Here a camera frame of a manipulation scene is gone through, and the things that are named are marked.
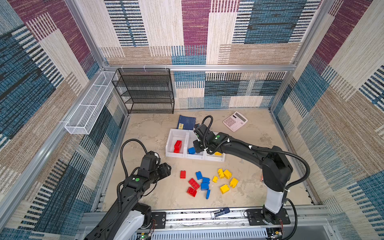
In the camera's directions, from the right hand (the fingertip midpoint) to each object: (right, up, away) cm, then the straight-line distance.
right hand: (197, 146), depth 88 cm
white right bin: (+10, -7, +2) cm, 13 cm away
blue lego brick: (+5, -18, -3) cm, 19 cm away
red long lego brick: (-12, 0, +6) cm, 13 cm away
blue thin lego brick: (+5, -23, -9) cm, 25 cm away
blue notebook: (-8, +14, +24) cm, 29 cm away
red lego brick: (-13, -4, +7) cm, 15 cm away
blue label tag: (+12, -30, -13) cm, 35 cm away
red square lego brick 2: (-3, -23, -7) cm, 24 cm away
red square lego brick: (-8, -16, -1) cm, 18 cm away
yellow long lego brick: (+13, -15, -2) cm, 20 cm away
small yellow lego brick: (+10, -18, -2) cm, 21 cm away
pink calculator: (+28, +15, +23) cm, 39 cm away
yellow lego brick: (+17, -15, -3) cm, 23 cm away
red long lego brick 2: (-2, -20, -5) cm, 21 cm away
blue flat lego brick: (+4, -22, -3) cm, 22 cm away
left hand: (-16, -10, -7) cm, 20 cm away
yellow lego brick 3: (+14, -22, -7) cm, 27 cm away
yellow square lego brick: (+8, 0, -24) cm, 25 cm away
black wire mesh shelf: (-37, +38, +23) cm, 58 cm away
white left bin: (-14, +6, +17) cm, 23 cm away
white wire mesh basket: (-70, +15, +3) cm, 71 cm away
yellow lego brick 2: (+20, -19, -5) cm, 28 cm away
